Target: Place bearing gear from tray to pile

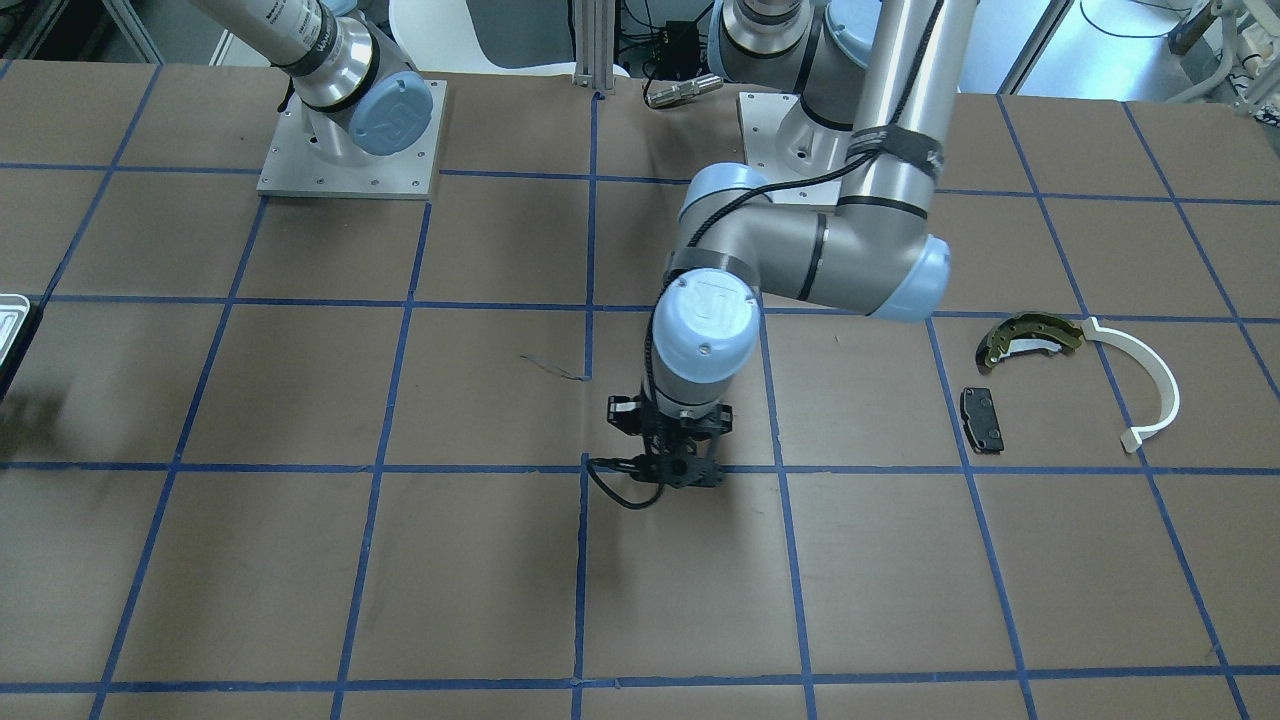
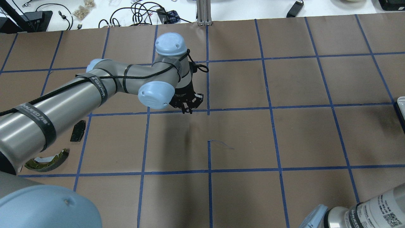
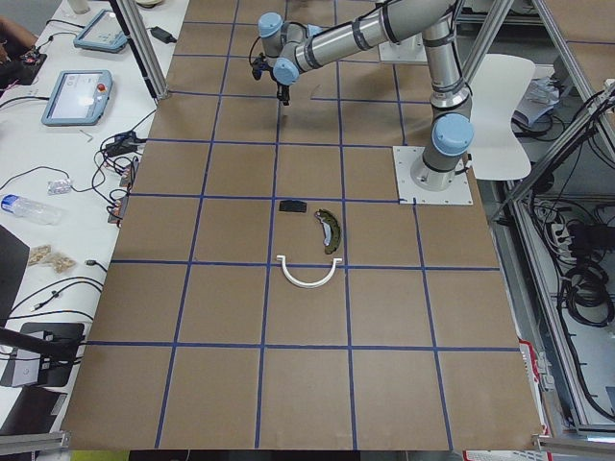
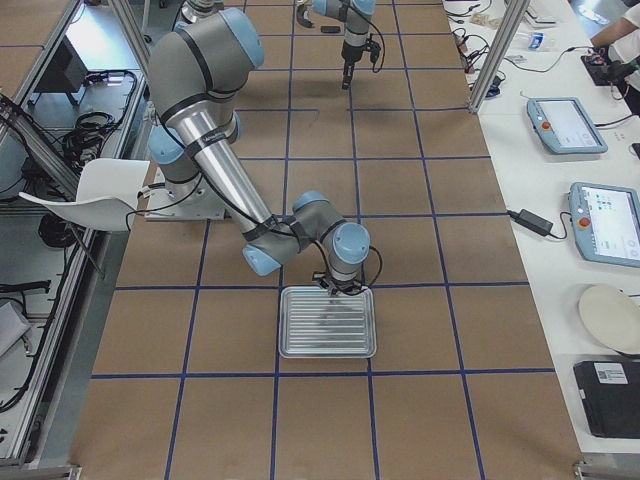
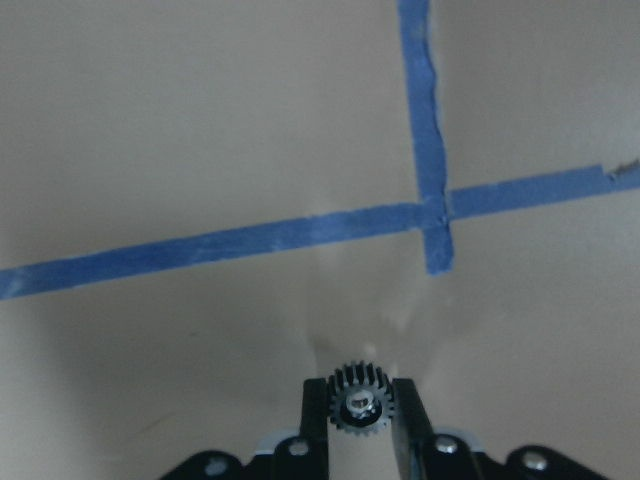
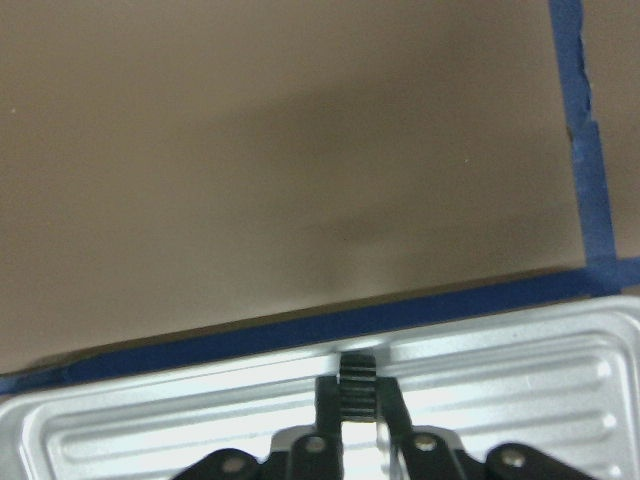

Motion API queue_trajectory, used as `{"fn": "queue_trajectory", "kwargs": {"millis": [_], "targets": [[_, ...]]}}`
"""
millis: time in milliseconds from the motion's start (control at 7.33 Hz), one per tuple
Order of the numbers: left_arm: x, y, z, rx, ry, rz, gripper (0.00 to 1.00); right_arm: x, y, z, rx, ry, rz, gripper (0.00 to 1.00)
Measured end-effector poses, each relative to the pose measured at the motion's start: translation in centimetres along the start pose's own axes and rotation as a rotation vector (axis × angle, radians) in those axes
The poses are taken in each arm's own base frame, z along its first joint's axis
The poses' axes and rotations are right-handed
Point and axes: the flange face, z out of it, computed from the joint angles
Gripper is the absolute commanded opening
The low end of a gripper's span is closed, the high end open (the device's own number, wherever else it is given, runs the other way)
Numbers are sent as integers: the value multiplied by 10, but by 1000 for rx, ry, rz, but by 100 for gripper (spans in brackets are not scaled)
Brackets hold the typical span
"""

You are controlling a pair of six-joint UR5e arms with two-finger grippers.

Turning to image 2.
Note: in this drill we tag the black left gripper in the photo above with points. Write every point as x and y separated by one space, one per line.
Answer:
184 92

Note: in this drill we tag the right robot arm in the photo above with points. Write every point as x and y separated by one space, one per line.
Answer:
383 211

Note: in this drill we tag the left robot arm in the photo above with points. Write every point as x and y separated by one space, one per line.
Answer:
32 127

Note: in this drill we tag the black brake pad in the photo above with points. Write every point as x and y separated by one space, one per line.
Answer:
78 131

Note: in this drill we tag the black power adapter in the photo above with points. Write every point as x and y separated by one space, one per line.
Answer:
295 9

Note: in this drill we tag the olive brake shoe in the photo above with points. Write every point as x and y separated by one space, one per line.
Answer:
47 164

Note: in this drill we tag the aluminium frame post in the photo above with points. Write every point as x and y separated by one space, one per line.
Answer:
203 11

